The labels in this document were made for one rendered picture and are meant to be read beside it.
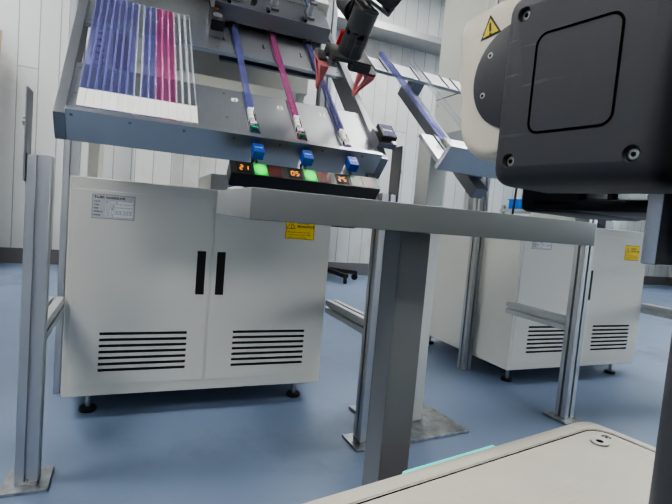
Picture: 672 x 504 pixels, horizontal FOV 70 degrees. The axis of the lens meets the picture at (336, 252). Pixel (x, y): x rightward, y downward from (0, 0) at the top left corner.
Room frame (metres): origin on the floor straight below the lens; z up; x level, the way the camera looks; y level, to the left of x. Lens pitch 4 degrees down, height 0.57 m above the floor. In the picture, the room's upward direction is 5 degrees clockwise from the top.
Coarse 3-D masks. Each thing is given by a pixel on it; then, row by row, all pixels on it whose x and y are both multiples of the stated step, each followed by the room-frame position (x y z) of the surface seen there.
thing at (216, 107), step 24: (72, 96) 0.95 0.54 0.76; (216, 96) 1.12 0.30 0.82; (240, 96) 1.16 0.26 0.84; (264, 96) 1.19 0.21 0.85; (216, 120) 1.06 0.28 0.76; (240, 120) 1.09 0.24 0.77; (264, 120) 1.12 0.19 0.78; (288, 120) 1.15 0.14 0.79; (312, 120) 1.19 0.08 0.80; (360, 120) 1.27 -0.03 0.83; (336, 144) 1.15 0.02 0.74; (360, 144) 1.19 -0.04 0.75
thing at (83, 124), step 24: (72, 120) 0.91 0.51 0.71; (96, 120) 0.92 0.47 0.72; (120, 120) 0.93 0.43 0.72; (144, 120) 0.94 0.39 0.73; (168, 120) 0.96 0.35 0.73; (120, 144) 0.97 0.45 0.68; (144, 144) 0.98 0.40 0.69; (168, 144) 0.99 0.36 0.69; (192, 144) 1.00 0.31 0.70; (216, 144) 1.02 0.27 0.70; (240, 144) 1.03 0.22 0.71; (264, 144) 1.05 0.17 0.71; (288, 144) 1.06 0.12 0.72; (312, 144) 1.08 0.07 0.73; (312, 168) 1.13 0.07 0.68; (336, 168) 1.14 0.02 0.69; (360, 168) 1.16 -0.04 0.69
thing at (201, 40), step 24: (144, 0) 1.33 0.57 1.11; (168, 0) 1.38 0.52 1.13; (192, 0) 1.43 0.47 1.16; (192, 24) 1.33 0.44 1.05; (240, 24) 1.43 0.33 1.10; (192, 48) 1.26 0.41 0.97; (216, 48) 1.28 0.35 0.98; (264, 48) 1.37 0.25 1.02; (288, 48) 1.43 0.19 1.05; (312, 48) 1.48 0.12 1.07; (288, 72) 1.41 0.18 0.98; (312, 72) 1.38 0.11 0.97; (336, 72) 1.42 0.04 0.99
